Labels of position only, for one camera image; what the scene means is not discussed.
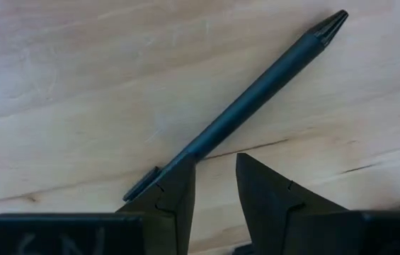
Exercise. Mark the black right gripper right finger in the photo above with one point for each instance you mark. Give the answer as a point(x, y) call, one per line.
point(267, 205)

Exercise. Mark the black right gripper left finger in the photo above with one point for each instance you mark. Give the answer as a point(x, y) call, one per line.
point(175, 198)

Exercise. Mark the black ballpoint pen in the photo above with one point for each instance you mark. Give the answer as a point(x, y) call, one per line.
point(256, 95)

